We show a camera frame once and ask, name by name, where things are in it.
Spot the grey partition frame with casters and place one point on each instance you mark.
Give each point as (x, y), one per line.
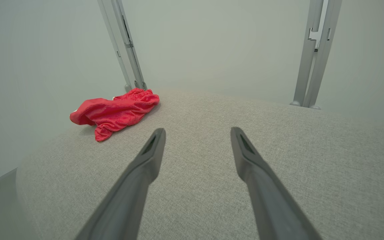
(130, 60)

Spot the grey double partition post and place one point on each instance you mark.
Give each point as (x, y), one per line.
(307, 73)

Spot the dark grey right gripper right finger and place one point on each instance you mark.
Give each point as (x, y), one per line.
(268, 196)

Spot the red shorts with white stripe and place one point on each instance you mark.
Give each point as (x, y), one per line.
(118, 111)

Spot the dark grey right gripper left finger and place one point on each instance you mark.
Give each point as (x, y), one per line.
(128, 196)

